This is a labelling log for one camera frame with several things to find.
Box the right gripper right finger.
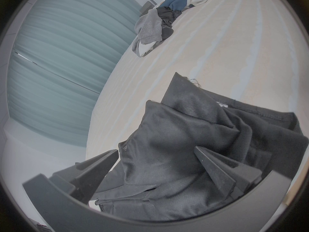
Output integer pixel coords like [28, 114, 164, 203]
[194, 146, 262, 200]

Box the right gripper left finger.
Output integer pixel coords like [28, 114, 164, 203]
[52, 149, 119, 205]

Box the black T-shirt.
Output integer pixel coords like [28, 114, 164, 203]
[90, 72, 309, 222]

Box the bed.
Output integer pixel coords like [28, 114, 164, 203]
[86, 0, 309, 217]

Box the pile of clothes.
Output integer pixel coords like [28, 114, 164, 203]
[131, 0, 209, 57]

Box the blue-green curtain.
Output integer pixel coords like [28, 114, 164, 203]
[12, 0, 145, 94]
[7, 55, 100, 147]

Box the grey bedside table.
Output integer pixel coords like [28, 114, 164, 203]
[141, 1, 155, 15]

